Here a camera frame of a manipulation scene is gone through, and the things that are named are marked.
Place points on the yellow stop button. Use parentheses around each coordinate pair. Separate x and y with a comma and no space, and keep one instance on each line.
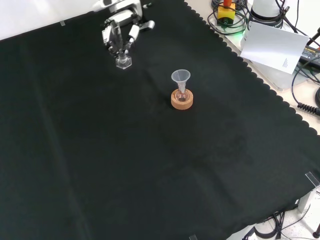
(226,13)

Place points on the white bench bracket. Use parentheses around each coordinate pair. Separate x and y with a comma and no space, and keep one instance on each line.
(308,192)

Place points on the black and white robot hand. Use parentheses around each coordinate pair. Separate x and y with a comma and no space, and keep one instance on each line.
(111,27)

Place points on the clear graduated cylinder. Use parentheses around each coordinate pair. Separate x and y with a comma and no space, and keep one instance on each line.
(124,63)

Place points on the clear tape piece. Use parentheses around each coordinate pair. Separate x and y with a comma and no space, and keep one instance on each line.
(62,23)

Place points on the pale board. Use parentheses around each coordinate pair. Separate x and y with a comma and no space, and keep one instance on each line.
(272,46)

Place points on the black bench cloth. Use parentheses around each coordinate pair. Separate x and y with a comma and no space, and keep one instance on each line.
(100,150)

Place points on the black power adapter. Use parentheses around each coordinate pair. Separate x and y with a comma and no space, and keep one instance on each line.
(311,53)

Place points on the round-bottom glass flask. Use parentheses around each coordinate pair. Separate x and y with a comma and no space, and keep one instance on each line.
(181,95)

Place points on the clear plastic funnel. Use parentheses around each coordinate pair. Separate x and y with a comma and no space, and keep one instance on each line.
(180,76)

